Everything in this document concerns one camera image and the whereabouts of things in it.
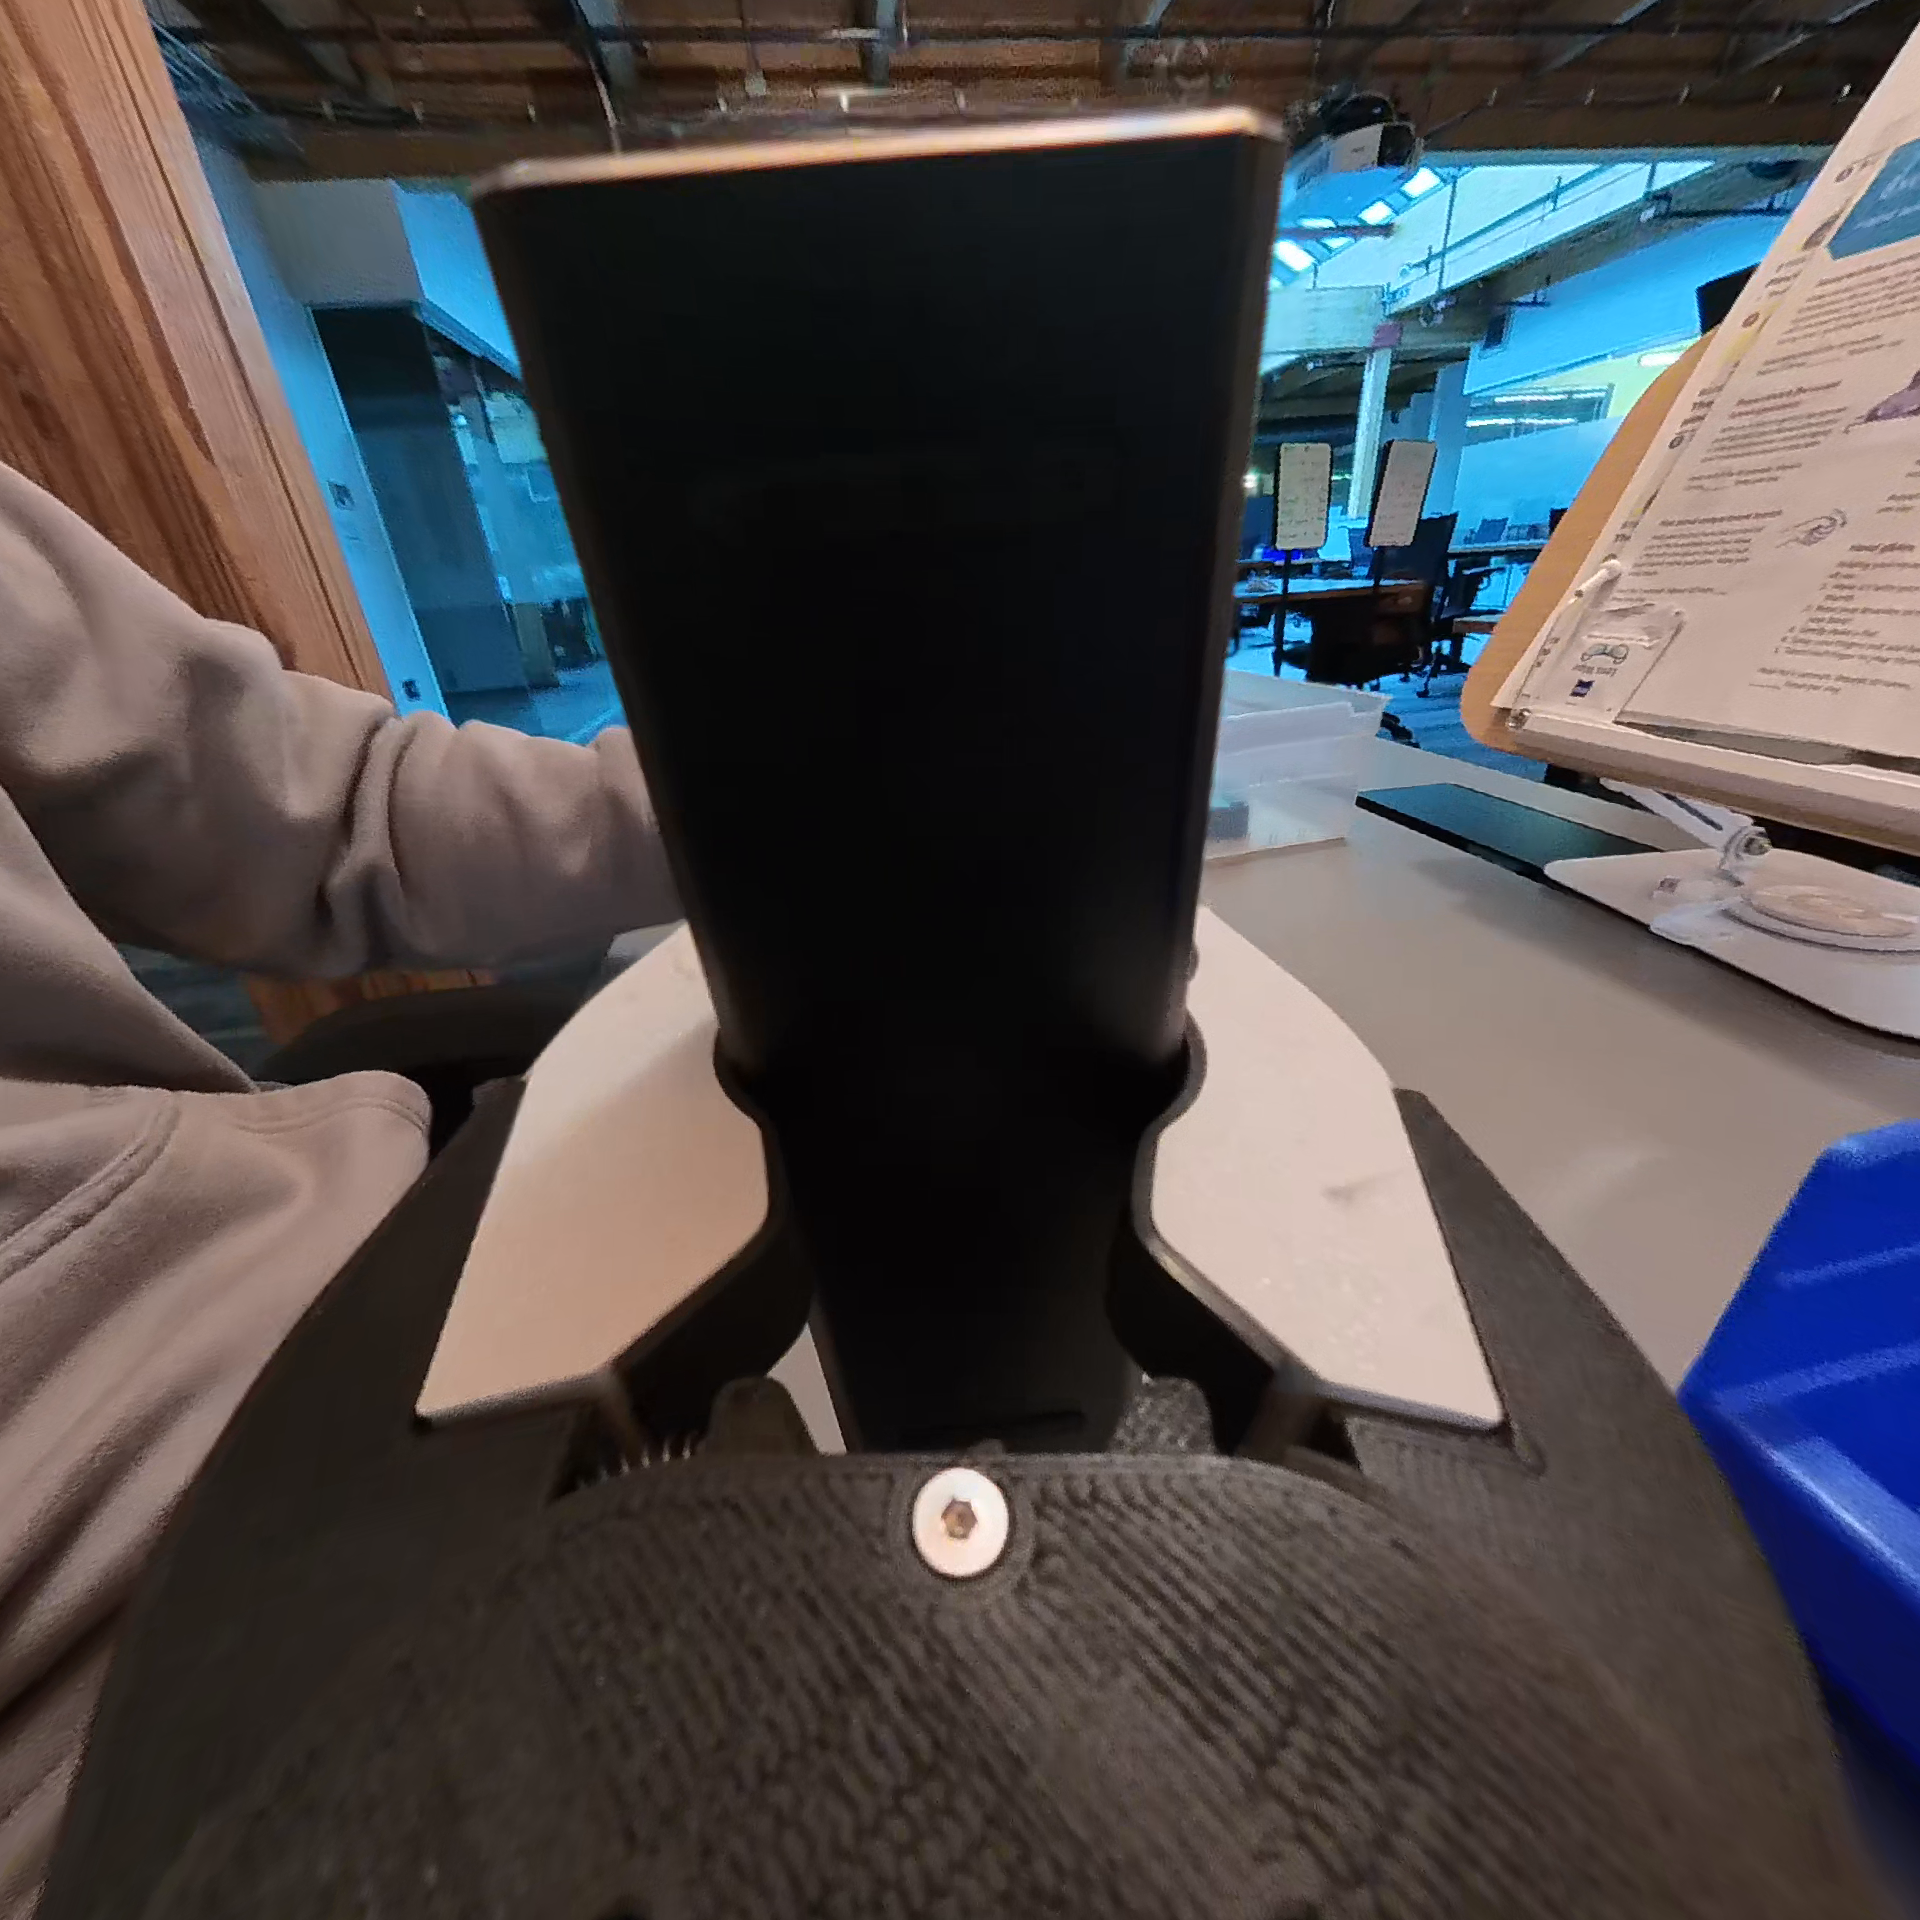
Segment wooden document stand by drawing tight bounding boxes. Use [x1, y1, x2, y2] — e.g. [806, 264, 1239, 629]
[1462, 321, 1920, 1039]

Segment printed instruction papers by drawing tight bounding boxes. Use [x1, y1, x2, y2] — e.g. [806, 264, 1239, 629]
[1499, 61, 1920, 770]

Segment black smartphone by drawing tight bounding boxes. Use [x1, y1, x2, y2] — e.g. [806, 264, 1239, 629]
[470, 109, 1289, 1453]

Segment ceiling projector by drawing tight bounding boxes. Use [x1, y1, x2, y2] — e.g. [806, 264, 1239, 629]
[1293, 89, 1423, 183]

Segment blue plastic bin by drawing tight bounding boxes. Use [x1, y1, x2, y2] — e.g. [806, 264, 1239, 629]
[1678, 1117, 1920, 1817]

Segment clear plastic container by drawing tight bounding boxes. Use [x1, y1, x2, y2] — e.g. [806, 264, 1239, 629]
[1205, 667, 1393, 867]

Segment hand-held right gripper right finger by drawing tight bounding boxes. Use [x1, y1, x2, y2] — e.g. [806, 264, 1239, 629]
[1125, 907, 1504, 1426]

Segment black flat pad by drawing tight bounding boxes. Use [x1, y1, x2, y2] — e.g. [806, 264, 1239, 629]
[1352, 779, 1655, 887]

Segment wooden pillar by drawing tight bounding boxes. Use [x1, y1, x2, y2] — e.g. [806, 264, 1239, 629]
[0, 0, 395, 706]

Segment person's left forearm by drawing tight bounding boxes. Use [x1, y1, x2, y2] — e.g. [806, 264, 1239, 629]
[0, 458, 686, 982]

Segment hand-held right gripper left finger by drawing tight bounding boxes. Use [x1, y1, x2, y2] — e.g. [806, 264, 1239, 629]
[415, 914, 812, 1417]

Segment person's grey hoodie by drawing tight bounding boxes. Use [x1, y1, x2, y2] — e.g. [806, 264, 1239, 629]
[0, 779, 439, 1823]

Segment small clear packet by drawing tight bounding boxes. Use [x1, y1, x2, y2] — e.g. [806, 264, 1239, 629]
[1527, 604, 1678, 718]

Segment black office chair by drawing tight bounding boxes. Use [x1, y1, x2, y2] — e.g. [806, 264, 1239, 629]
[244, 972, 609, 1147]

